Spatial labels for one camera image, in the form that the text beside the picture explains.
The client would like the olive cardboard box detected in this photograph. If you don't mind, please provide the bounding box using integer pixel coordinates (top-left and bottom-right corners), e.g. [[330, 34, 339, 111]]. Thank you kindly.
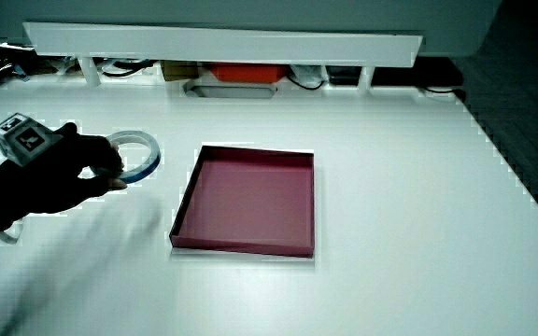
[[160, 60, 201, 82]]

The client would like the person's left hand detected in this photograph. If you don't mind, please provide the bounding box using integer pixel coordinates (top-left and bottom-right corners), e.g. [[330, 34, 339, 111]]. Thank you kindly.
[[0, 112, 129, 215]]

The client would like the black flat box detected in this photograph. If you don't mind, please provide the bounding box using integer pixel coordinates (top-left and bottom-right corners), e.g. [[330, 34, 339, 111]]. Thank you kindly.
[[370, 57, 465, 89]]

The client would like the orange box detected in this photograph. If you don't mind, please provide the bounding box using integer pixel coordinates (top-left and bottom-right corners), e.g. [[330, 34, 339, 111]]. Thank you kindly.
[[209, 63, 290, 85]]

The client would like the dark blue box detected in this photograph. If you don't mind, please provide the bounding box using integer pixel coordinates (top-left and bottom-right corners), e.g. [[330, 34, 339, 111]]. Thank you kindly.
[[326, 65, 363, 87]]

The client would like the clear plastic bag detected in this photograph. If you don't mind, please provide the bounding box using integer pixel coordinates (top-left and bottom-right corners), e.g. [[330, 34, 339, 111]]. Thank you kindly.
[[290, 64, 329, 88]]

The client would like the black coiled cable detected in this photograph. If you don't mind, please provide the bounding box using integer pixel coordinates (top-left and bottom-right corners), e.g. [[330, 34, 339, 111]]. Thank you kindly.
[[100, 59, 157, 78]]

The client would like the white raised shelf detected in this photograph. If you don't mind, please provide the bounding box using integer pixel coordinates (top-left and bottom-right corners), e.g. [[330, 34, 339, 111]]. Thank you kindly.
[[22, 21, 424, 92]]

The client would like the red shallow tray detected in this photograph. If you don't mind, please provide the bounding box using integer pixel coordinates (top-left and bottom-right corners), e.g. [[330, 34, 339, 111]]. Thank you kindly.
[[169, 145, 316, 259]]

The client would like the blue tape roll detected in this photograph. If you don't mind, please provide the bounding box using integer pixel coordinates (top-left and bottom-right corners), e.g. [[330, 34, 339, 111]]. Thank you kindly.
[[89, 130, 163, 185]]

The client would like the white tape roll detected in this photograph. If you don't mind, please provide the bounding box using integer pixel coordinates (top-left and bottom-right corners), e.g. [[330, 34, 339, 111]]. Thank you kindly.
[[0, 217, 24, 245]]

